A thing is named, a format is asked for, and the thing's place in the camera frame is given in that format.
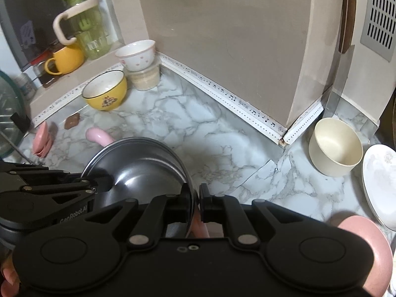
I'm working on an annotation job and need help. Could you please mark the yellow bowl white inside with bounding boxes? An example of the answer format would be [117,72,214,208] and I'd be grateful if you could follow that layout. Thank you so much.
[81,70,128,111]

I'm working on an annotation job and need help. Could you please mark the grey vent grille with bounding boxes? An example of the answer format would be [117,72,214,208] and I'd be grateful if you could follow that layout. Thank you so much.
[360,0,396,62]

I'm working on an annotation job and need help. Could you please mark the white music-note trim strip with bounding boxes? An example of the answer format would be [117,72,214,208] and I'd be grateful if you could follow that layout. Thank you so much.
[283,96,324,145]
[31,63,124,127]
[156,52,285,145]

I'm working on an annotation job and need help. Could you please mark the pink silicone holder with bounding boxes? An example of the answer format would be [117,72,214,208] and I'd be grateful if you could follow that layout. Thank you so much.
[33,121,58,158]

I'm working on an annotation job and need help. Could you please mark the person's left hand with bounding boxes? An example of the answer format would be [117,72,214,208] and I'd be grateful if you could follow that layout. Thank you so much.
[0,260,23,297]

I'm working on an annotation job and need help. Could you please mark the clear plastic grain container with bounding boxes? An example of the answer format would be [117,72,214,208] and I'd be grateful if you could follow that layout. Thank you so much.
[125,57,162,92]

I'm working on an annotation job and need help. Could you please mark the small glass jar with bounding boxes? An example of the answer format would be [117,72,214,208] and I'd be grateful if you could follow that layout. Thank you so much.
[14,73,36,99]

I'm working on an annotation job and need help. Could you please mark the green water bottle cream handle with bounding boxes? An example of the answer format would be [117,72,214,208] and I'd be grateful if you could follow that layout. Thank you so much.
[52,0,112,61]

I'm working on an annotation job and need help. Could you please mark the white bowl pink hearts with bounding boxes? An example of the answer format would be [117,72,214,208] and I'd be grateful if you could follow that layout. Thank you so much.
[115,40,156,72]

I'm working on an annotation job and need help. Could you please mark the cream bowl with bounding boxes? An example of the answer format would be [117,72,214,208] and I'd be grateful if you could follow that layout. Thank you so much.
[308,118,363,177]

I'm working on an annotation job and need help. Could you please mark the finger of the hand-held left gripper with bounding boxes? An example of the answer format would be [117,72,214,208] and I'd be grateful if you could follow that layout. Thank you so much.
[19,176,113,196]
[0,160,82,184]

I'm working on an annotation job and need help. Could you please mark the pink plate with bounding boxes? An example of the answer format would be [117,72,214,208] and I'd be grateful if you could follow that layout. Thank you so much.
[336,216,393,297]

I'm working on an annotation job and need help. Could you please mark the cleaver with wooden handle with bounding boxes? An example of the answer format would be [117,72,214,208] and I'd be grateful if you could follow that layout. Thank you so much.
[325,0,358,120]

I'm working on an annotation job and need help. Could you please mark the yellow mug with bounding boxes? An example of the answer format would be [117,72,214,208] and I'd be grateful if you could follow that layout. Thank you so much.
[44,44,85,75]

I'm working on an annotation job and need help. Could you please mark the large white floral plate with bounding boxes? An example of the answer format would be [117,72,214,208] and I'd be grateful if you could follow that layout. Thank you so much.
[362,144,396,232]

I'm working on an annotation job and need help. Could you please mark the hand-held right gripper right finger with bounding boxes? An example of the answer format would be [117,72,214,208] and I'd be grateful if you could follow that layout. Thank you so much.
[199,183,311,248]

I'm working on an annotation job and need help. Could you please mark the pink handle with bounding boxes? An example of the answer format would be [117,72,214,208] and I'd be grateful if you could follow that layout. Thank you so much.
[86,128,116,147]

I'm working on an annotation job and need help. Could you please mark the stainless steel bowl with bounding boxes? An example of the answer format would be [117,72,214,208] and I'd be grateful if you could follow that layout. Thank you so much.
[80,137,198,225]

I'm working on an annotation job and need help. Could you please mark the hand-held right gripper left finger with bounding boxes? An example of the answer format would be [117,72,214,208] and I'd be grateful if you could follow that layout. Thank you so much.
[82,183,197,250]

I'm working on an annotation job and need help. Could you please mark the clear glass lid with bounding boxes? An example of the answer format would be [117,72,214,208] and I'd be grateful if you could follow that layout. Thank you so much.
[0,70,31,158]

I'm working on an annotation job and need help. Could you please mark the small brown piece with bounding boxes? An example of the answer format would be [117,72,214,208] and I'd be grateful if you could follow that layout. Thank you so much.
[64,113,81,129]

